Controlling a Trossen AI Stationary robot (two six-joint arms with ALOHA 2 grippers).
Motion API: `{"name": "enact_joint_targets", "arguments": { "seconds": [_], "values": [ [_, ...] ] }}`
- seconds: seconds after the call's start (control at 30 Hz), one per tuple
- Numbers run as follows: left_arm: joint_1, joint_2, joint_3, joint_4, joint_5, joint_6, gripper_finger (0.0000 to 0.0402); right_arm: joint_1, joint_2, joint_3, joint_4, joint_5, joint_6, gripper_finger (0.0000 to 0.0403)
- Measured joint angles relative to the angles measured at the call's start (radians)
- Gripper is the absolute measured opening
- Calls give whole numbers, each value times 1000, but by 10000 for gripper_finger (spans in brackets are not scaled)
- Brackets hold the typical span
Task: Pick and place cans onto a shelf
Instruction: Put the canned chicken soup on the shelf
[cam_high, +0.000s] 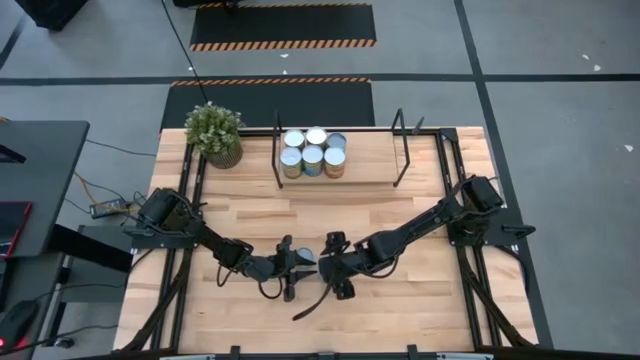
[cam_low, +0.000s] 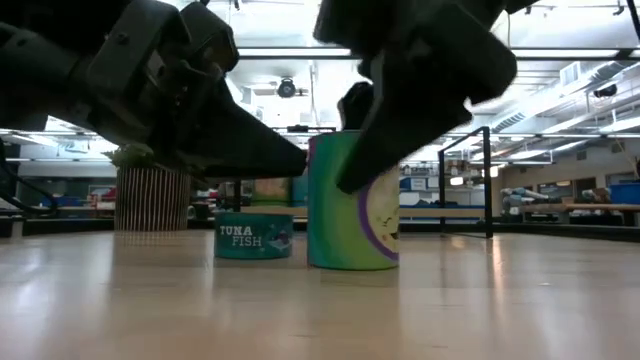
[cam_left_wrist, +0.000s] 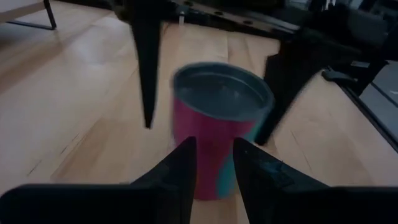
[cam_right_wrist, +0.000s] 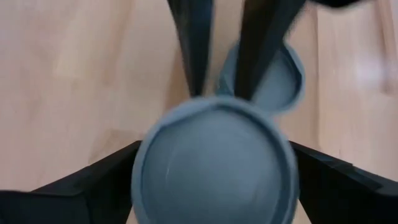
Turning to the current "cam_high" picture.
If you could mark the tin can silver lid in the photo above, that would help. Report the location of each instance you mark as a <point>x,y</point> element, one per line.
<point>337,141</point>

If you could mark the red-edged black tablet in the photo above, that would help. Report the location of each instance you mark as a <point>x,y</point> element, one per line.
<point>12,227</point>

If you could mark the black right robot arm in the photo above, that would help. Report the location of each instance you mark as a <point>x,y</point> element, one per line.
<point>415,227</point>

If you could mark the dark grey desk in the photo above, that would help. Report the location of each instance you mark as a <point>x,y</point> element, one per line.
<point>45,175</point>

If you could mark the green potted plant wicker pot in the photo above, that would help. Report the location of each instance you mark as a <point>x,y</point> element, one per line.
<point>212,130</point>

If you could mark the black floor mat striped edge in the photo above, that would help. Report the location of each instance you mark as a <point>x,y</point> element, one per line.
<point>280,102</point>

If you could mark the black box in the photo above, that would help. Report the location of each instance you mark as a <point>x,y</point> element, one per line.
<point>52,12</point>

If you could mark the black floor mat striped edges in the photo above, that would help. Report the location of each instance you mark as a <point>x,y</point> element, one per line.
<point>282,22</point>

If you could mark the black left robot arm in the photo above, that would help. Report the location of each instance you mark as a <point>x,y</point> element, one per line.
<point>220,245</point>

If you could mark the tin can blue label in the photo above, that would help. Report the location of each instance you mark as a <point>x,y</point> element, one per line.
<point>307,255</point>
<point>313,159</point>

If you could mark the light blue object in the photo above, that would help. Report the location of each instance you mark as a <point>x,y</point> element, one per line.
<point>294,139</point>

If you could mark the tin can purple label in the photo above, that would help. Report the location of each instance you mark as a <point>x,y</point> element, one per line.
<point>316,136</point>

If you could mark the black stand bar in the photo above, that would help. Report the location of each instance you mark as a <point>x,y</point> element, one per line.
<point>90,247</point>

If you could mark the black computer mouse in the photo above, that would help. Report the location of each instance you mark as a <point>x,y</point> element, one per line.
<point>17,320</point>

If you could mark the tin can orange label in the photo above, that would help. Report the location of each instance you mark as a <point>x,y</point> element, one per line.
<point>334,161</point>

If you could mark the black monitor edge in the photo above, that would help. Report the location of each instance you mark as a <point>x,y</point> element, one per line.
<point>10,154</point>

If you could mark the tin can green label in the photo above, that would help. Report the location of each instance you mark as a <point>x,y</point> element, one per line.
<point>291,161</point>

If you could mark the black power adapter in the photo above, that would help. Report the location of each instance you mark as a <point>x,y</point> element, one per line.
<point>107,207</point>

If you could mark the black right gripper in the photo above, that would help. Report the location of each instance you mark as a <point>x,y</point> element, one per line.
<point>342,270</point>

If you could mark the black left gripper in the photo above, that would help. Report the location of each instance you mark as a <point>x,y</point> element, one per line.
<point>286,270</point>

